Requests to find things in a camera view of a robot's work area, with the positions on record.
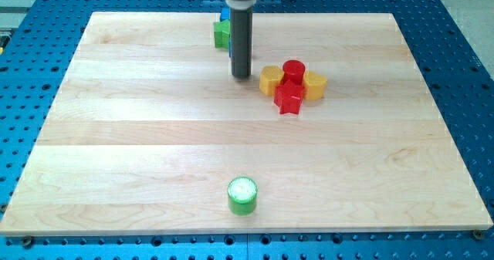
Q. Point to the red cylinder block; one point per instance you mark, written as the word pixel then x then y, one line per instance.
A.
pixel 293 71

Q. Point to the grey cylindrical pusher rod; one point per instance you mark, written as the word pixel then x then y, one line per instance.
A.
pixel 241 37

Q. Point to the blue block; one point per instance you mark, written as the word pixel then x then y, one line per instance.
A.
pixel 224 15

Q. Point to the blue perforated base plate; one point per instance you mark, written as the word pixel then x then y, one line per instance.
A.
pixel 39 52

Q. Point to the green cylinder block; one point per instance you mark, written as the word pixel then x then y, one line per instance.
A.
pixel 242 195

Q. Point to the light wooden board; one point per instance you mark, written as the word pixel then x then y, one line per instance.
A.
pixel 149 127

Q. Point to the green star block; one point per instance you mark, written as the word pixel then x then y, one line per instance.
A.
pixel 221 34

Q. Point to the yellow half-round block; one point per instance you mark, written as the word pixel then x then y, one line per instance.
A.
pixel 314 85

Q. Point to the yellow hexagon block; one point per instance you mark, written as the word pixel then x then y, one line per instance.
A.
pixel 270 78

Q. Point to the red star block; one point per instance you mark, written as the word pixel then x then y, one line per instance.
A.
pixel 288 97

